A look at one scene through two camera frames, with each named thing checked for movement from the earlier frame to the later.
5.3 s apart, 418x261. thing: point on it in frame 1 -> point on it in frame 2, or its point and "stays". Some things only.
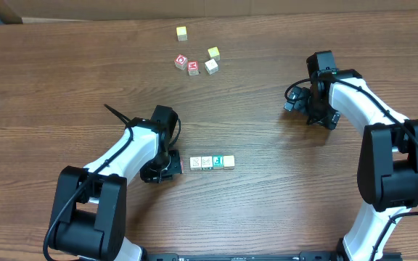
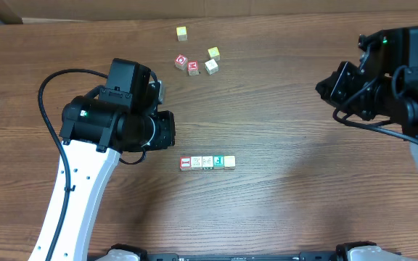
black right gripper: (300, 100) -> (339, 85)
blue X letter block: (228, 162) stays
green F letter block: (218, 162) stays
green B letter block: (207, 163) stays
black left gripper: (175, 164) -> (166, 129)
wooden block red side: (195, 163) stays
